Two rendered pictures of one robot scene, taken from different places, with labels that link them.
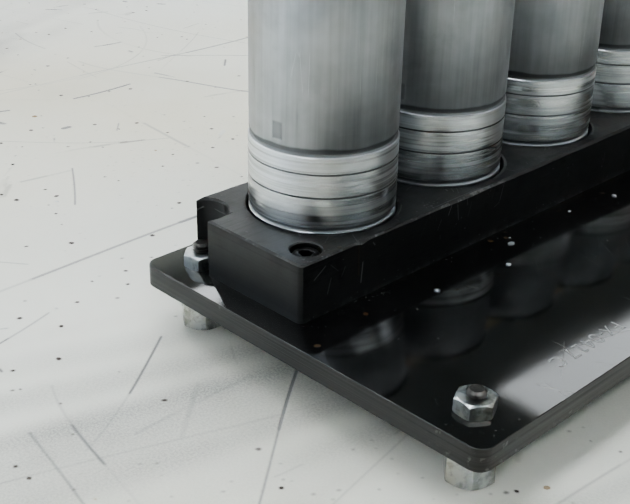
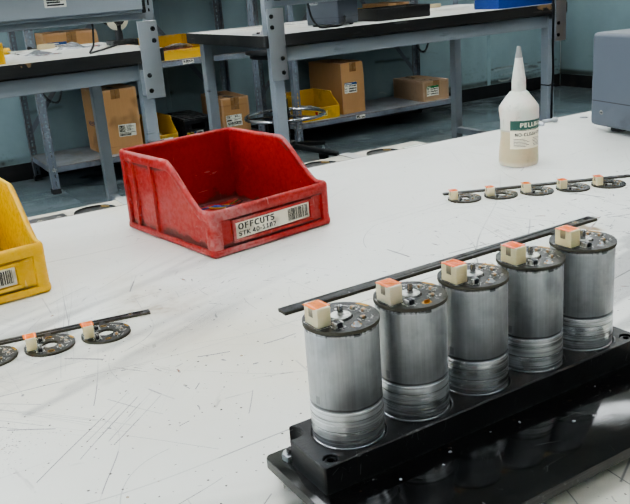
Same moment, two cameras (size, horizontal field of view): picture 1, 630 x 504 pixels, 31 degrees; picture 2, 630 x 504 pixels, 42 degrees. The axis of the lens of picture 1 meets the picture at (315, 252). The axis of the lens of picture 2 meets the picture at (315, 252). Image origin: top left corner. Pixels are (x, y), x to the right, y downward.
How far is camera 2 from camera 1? 0.10 m
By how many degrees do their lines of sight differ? 16
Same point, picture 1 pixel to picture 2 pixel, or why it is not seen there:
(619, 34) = (525, 332)
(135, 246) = (272, 440)
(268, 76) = (312, 375)
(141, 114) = (296, 354)
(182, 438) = not seen: outside the picture
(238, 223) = (303, 441)
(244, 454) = not seen: outside the picture
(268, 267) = (313, 466)
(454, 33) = (410, 349)
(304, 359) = not seen: outside the picture
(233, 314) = (297, 488)
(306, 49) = (326, 365)
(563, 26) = (480, 336)
